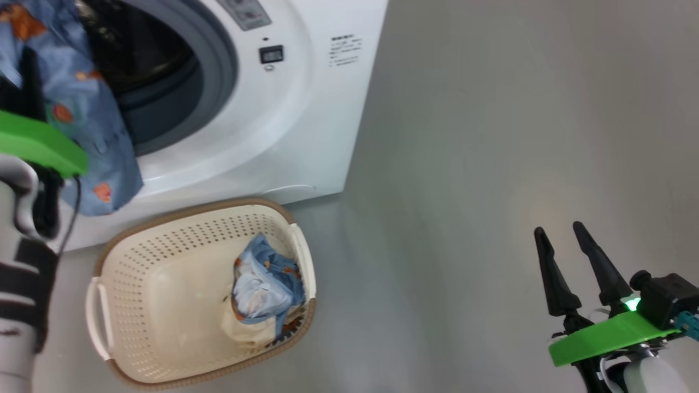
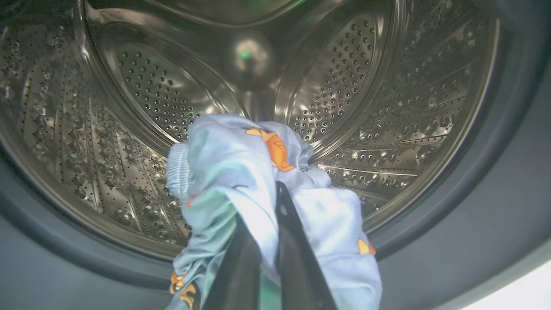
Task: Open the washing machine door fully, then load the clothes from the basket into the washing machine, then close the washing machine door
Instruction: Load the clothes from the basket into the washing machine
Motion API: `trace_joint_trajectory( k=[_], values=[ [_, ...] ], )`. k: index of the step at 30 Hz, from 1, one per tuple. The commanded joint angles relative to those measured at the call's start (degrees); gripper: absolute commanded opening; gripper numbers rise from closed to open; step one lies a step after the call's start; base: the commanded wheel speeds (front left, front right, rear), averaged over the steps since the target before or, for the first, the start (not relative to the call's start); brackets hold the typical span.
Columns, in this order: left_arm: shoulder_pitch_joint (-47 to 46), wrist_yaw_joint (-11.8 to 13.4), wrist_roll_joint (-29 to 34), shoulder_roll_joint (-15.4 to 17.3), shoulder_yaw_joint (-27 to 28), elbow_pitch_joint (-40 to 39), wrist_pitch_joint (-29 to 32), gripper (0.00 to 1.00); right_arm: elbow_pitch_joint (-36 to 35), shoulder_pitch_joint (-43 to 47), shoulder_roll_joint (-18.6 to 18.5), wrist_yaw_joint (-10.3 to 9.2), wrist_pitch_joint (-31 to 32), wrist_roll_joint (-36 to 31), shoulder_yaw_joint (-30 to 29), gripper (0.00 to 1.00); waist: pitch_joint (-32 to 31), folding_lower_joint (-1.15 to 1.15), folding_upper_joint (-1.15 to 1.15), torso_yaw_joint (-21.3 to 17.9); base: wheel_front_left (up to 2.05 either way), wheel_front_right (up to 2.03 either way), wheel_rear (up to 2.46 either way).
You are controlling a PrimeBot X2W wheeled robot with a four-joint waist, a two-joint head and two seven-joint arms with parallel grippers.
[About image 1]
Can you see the black door lock socket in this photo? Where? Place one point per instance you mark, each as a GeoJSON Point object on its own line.
{"type": "Point", "coordinates": [271, 54]}

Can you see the round white filter cover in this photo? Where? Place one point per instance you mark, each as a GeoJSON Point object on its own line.
{"type": "Point", "coordinates": [289, 190]}

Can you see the grey rubber door gasket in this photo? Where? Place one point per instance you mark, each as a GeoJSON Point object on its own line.
{"type": "Point", "coordinates": [218, 60]}

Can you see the blue garment with pale lining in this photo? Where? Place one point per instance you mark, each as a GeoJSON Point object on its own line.
{"type": "Point", "coordinates": [267, 278]}

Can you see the grey rating label sticker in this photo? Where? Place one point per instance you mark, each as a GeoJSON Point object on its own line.
{"type": "Point", "coordinates": [246, 13]}

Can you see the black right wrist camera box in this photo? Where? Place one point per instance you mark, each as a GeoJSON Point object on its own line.
{"type": "Point", "coordinates": [666, 297]}

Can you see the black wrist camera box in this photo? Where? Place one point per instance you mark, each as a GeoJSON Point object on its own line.
{"type": "Point", "coordinates": [10, 95]}
{"type": "Point", "coordinates": [666, 297]}

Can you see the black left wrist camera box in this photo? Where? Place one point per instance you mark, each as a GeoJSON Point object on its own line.
{"type": "Point", "coordinates": [10, 95]}

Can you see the steel perforated washer drum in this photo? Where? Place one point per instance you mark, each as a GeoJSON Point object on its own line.
{"type": "Point", "coordinates": [147, 54]}

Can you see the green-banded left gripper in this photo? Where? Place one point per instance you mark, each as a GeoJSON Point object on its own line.
{"type": "Point", "coordinates": [38, 143]}

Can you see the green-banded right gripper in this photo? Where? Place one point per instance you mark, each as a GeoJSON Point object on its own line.
{"type": "Point", "coordinates": [606, 338]}

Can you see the cream perforated plastic laundry basket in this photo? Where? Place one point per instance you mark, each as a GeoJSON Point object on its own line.
{"type": "Point", "coordinates": [164, 305]}

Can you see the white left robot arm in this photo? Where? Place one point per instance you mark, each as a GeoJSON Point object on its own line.
{"type": "Point", "coordinates": [19, 305]}

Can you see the teal right camera connector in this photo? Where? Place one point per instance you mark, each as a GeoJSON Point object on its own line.
{"type": "Point", "coordinates": [689, 325]}

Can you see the cream cloth with brown prints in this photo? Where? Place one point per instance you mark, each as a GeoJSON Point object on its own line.
{"type": "Point", "coordinates": [246, 330]}

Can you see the white front-load washing machine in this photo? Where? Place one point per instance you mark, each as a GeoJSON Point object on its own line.
{"type": "Point", "coordinates": [306, 136]}

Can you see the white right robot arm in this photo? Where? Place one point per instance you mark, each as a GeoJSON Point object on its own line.
{"type": "Point", "coordinates": [650, 376]}

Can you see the blue garment with orange prints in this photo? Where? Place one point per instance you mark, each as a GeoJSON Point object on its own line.
{"type": "Point", "coordinates": [82, 109]}

